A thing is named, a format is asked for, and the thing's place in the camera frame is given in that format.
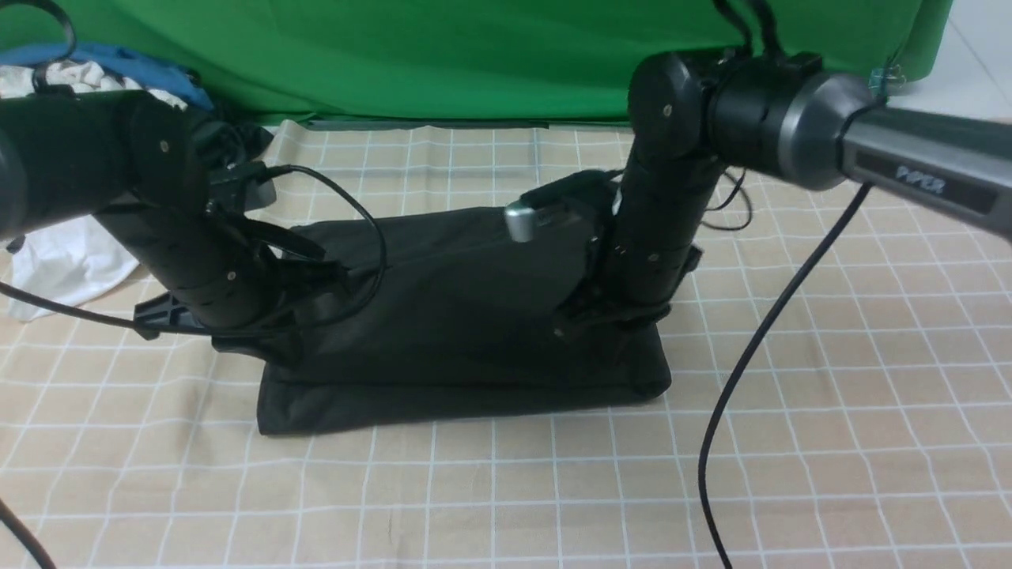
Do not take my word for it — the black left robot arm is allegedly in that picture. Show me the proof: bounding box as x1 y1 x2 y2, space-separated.
1 91 365 365

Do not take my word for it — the white crumpled garment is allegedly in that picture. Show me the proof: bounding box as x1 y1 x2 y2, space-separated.
9 60 144 306

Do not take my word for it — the blue binder clip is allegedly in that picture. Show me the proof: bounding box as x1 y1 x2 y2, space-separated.
867 62 908 100

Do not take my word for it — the beige checkered tablecloth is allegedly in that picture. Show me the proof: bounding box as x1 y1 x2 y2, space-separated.
0 119 1012 569

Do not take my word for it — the blue crumpled garment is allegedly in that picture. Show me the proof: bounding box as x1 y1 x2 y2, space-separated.
1 42 216 111

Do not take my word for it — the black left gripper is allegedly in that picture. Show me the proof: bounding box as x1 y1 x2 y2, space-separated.
96 204 349 368

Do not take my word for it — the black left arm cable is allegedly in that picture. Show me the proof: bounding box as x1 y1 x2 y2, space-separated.
0 0 388 569

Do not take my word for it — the green backdrop cloth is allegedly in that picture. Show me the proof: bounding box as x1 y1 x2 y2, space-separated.
0 0 954 131

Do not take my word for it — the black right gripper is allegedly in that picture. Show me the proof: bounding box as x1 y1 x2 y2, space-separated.
553 154 724 340

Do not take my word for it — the dark crumpled garment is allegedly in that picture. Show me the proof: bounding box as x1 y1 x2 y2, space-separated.
183 107 274 170

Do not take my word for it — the dark gray long-sleeve shirt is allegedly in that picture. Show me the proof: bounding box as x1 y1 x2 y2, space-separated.
256 177 671 437

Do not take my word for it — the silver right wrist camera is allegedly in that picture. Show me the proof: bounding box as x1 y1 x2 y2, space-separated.
503 170 617 243

